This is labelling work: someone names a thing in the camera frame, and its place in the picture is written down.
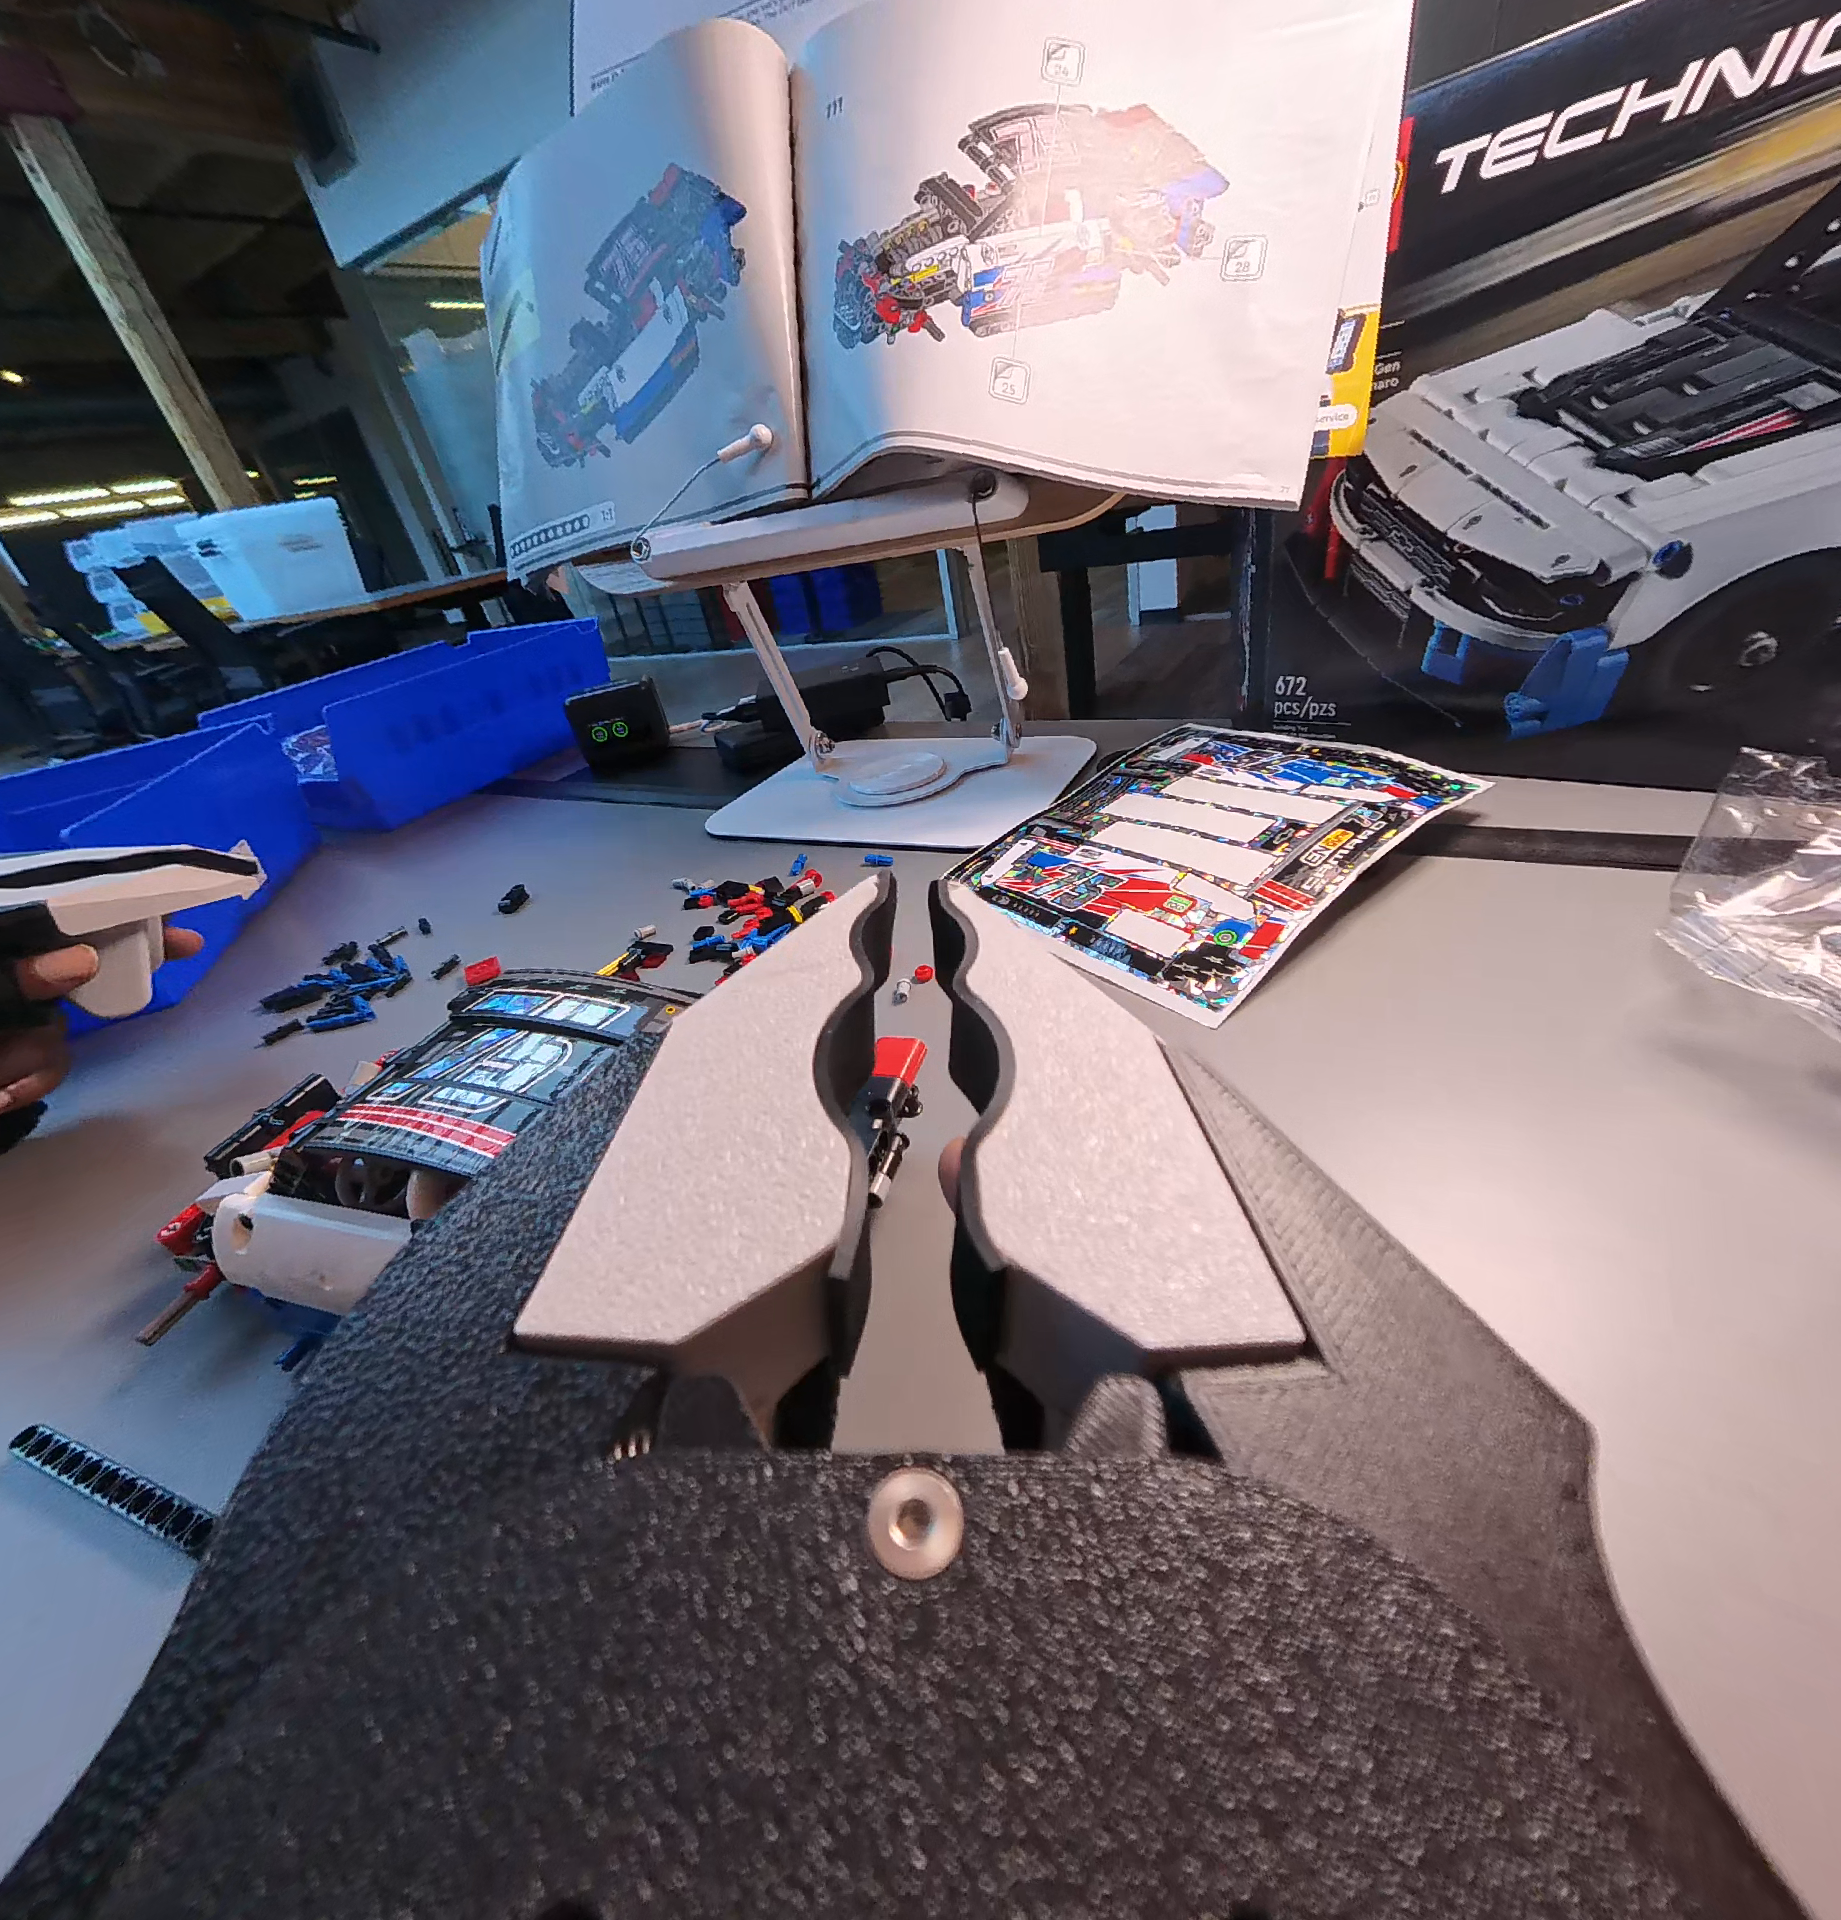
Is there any black power adapter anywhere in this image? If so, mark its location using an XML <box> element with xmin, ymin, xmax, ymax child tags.
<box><xmin>710</xmin><ymin>645</ymin><xmax>971</xmax><ymax>773</ymax></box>

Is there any partly built lego car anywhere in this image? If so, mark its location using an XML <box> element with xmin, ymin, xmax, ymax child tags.
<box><xmin>137</xmin><ymin>972</ymin><xmax>696</xmax><ymax>1367</ymax></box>

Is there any heap of clear plastic bags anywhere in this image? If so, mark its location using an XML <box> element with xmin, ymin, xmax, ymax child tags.
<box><xmin>1660</xmin><ymin>746</ymin><xmax>1841</xmax><ymax>1074</ymax></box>

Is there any pile of colourful lego pieces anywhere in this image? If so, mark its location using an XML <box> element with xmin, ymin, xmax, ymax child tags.
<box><xmin>599</xmin><ymin>845</ymin><xmax>936</xmax><ymax>1005</ymax></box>

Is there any shiny sticker sheet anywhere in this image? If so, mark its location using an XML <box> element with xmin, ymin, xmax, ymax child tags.
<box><xmin>949</xmin><ymin>722</ymin><xmax>1493</xmax><ymax>1027</ymax></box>

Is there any black battery charger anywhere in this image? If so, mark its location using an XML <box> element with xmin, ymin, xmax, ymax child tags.
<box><xmin>564</xmin><ymin>674</ymin><xmax>674</xmax><ymax>777</ymax></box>

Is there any pile of blue black pins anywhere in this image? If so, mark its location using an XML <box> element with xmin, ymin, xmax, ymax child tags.
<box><xmin>258</xmin><ymin>920</ymin><xmax>463</xmax><ymax>1048</ymax></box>

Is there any open instruction booklet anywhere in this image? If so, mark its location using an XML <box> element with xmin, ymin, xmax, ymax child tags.
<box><xmin>481</xmin><ymin>0</ymin><xmax>1417</xmax><ymax>579</ymax></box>

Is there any lego set cardboard box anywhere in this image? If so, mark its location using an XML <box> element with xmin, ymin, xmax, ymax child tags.
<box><xmin>1235</xmin><ymin>0</ymin><xmax>1841</xmax><ymax>792</ymax></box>

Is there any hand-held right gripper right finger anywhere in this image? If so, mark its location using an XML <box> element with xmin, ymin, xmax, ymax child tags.
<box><xmin>928</xmin><ymin>877</ymin><xmax>1310</xmax><ymax>1451</ymax></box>

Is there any red black lego piece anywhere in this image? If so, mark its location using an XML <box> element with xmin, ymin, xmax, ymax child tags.
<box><xmin>856</xmin><ymin>1034</ymin><xmax>928</xmax><ymax>1205</ymax></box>

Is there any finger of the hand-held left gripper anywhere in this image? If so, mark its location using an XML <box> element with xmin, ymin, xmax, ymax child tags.
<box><xmin>0</xmin><ymin>842</ymin><xmax>271</xmax><ymax>919</ymax></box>

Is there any black lego beam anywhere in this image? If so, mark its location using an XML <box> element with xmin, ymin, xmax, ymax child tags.
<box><xmin>8</xmin><ymin>1424</ymin><xmax>217</xmax><ymax>1560</ymax></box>

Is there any white plastic storage box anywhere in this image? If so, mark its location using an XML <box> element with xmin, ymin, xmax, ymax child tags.
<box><xmin>64</xmin><ymin>496</ymin><xmax>365</xmax><ymax>623</ymax></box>

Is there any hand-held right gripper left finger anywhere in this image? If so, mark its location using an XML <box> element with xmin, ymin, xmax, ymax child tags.
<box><xmin>512</xmin><ymin>871</ymin><xmax>899</xmax><ymax>1451</ymax></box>

